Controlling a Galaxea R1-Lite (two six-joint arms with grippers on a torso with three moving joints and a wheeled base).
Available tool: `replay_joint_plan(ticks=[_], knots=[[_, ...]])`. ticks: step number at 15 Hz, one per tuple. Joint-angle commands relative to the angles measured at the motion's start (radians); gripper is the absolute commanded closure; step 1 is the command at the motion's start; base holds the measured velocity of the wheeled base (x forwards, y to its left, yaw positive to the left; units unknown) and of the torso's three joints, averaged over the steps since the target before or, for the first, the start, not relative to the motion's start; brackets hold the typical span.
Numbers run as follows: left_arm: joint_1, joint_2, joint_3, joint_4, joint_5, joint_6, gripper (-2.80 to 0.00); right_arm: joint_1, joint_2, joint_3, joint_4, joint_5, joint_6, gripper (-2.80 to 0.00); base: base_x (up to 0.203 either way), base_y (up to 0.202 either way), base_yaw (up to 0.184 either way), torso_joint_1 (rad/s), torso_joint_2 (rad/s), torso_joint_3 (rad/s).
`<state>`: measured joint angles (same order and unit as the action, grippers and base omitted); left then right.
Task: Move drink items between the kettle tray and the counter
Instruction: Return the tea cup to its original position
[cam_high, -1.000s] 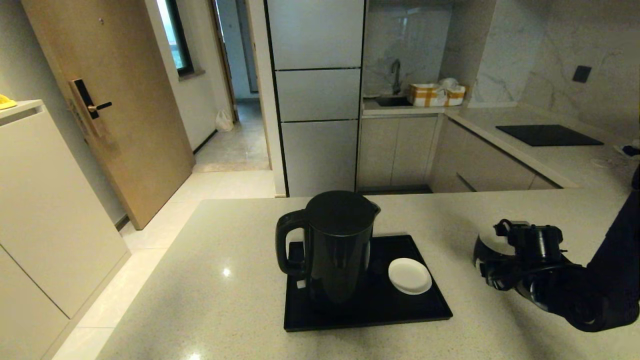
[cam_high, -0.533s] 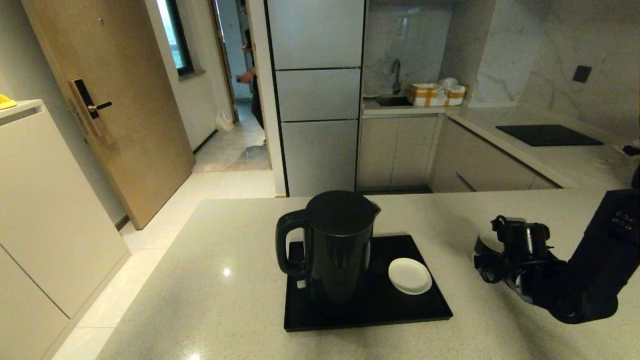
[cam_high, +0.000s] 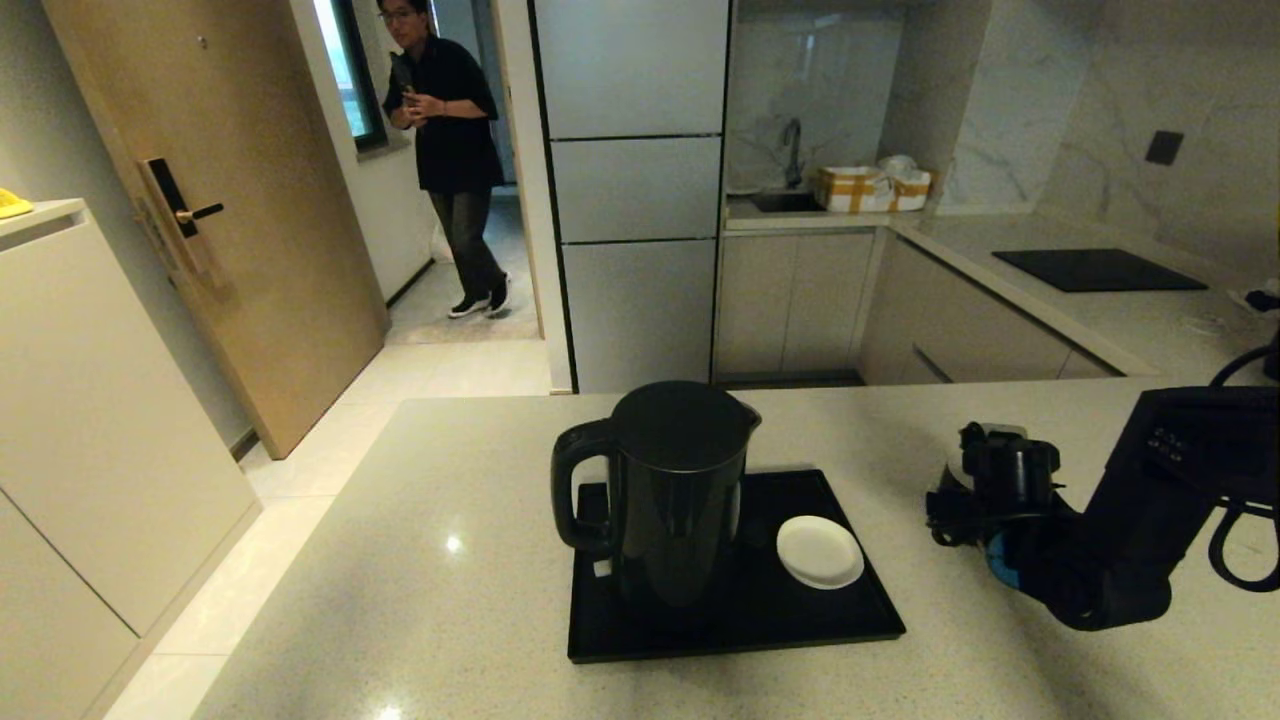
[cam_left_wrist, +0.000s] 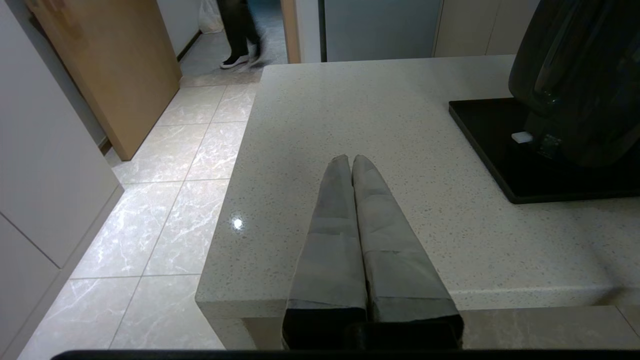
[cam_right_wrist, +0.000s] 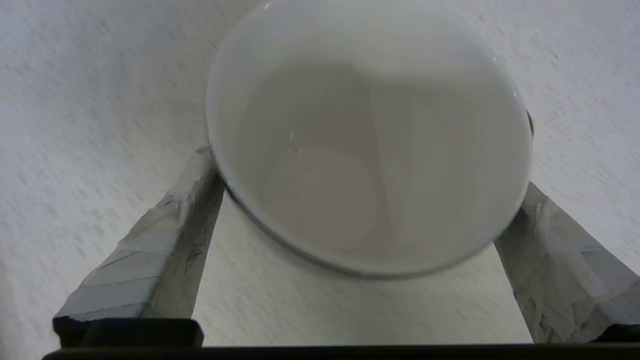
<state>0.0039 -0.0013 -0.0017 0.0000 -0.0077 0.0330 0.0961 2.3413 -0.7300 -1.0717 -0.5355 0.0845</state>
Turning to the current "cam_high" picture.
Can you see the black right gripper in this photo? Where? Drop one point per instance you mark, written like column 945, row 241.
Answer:
column 1005, row 480

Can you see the black electric kettle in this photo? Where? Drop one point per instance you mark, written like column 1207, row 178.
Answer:
column 670, row 500

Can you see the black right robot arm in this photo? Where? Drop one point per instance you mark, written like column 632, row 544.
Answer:
column 1150, row 500

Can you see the white round saucer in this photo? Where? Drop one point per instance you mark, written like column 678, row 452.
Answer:
column 820, row 552

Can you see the black induction cooktop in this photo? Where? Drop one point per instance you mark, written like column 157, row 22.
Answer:
column 1095, row 269

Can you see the beige kitchen base cabinets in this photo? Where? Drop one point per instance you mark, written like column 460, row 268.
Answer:
column 800, row 300

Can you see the black rounded object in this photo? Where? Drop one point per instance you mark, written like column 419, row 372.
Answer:
column 1274, row 358

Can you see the black rectangular serving tray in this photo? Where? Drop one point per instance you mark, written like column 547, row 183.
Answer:
column 740, row 630

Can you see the cardboard box with white bag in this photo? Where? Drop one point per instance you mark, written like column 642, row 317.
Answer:
column 908, row 186

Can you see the cardboard box yellow tape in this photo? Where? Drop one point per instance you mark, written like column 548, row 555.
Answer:
column 848, row 190

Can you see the dark kitchen sink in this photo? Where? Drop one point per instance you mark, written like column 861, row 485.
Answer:
column 785, row 202

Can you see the metal sink faucet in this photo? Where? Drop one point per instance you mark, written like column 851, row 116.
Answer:
column 793, row 148

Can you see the silver refrigerator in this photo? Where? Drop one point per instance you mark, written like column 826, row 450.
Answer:
column 635, row 200

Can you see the person in black shirt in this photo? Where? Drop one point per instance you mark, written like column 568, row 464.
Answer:
column 455, row 130

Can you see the dark framed window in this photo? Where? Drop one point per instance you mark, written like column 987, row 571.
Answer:
column 352, row 70

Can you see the light wooden door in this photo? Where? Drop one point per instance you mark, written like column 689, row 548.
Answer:
column 250, row 200

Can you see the white tall cabinet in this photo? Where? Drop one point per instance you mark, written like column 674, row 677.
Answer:
column 90, row 420

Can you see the yellow object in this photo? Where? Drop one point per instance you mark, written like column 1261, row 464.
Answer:
column 12, row 204

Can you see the black wall socket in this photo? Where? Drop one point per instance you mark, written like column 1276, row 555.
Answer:
column 1163, row 148

